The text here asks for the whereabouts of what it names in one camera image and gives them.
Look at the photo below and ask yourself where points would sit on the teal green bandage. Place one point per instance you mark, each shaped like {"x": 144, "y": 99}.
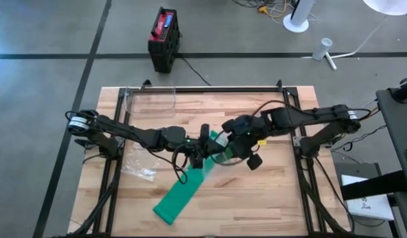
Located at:
{"x": 180, "y": 195}

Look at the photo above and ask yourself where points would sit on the white pedestal fan stand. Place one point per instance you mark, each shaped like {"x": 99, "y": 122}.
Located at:
{"x": 297, "y": 20}

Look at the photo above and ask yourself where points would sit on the white floor lamp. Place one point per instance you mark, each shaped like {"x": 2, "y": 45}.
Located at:
{"x": 388, "y": 6}

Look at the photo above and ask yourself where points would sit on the white box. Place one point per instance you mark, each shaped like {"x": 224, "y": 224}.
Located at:
{"x": 368, "y": 205}

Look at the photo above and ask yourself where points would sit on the clear plastic container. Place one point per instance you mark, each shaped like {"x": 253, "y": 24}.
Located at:
{"x": 154, "y": 105}

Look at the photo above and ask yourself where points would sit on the red and black battery box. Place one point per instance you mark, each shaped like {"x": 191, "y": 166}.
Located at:
{"x": 164, "y": 49}

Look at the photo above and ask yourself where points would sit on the white cylinder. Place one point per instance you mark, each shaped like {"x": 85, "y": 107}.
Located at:
{"x": 322, "y": 49}

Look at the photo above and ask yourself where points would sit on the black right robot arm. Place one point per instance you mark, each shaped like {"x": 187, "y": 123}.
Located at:
{"x": 306, "y": 115}

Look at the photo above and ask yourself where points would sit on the dark grey side table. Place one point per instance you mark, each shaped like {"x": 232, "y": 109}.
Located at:
{"x": 395, "y": 112}

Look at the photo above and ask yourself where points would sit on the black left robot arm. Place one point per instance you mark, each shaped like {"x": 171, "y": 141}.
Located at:
{"x": 140, "y": 135}

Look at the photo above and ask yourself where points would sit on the grey flat box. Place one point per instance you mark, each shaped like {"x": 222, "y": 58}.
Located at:
{"x": 355, "y": 168}

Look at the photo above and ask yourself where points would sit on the black metal table frame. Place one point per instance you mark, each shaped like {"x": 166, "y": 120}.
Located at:
{"x": 223, "y": 89}

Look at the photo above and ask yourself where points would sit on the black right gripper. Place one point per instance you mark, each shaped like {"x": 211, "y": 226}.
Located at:
{"x": 249, "y": 132}

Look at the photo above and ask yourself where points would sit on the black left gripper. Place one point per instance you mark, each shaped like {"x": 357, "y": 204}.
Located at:
{"x": 200, "y": 148}

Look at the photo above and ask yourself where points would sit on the clear plastic bag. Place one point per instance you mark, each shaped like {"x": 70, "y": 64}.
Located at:
{"x": 140, "y": 168}

